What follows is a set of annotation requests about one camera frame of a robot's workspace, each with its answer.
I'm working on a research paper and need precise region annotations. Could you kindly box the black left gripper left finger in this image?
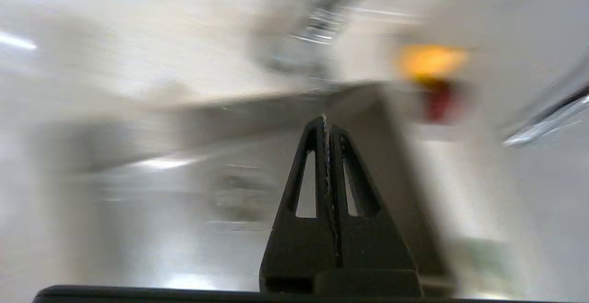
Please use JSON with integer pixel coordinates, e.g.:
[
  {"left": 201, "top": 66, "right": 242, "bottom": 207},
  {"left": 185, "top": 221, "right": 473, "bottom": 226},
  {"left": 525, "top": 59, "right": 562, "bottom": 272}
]
[{"left": 260, "top": 115, "right": 339, "bottom": 293}]

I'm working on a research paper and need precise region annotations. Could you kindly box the stainless steel sink basin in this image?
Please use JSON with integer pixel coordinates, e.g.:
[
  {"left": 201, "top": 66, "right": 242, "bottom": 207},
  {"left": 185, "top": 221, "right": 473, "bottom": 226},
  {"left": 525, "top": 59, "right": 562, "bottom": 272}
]
[{"left": 41, "top": 82, "right": 456, "bottom": 294}]

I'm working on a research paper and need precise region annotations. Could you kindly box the yellow pear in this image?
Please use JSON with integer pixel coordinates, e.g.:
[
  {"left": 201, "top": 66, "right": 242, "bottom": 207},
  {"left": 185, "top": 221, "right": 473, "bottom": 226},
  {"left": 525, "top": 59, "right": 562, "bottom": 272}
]
[{"left": 398, "top": 43, "right": 470, "bottom": 83}]

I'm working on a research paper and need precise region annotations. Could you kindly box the chrome kitchen faucet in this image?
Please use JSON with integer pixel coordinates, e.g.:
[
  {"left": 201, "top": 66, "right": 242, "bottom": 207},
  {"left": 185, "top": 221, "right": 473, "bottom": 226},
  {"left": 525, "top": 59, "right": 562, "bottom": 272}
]
[{"left": 251, "top": 0, "right": 382, "bottom": 80}]

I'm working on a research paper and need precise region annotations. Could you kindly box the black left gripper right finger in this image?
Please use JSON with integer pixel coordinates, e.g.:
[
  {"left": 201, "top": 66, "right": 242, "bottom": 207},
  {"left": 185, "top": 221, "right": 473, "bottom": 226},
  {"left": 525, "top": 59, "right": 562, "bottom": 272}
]
[{"left": 329, "top": 124, "right": 423, "bottom": 294}]

